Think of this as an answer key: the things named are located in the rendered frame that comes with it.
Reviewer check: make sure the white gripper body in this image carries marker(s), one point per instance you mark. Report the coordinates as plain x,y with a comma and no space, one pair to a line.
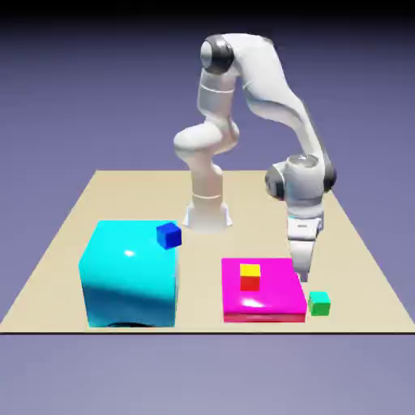
301,253

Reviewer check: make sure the small yellow cube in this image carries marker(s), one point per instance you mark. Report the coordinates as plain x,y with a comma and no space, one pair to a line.
250,269

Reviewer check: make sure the large magenta box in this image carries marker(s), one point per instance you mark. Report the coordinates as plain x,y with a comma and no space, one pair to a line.
275,291

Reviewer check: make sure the large cyan box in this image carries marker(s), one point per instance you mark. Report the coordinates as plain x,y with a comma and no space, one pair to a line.
129,272

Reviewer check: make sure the small red cube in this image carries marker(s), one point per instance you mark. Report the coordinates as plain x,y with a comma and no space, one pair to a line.
249,283

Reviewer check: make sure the small green cube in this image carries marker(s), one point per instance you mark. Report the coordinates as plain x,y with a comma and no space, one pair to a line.
319,303

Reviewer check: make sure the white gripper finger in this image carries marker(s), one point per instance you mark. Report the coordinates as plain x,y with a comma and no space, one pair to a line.
304,277

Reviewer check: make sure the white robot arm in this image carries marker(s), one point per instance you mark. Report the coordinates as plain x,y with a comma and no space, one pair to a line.
278,90

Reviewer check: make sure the small blue cube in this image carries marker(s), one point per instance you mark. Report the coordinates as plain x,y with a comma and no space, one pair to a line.
168,235

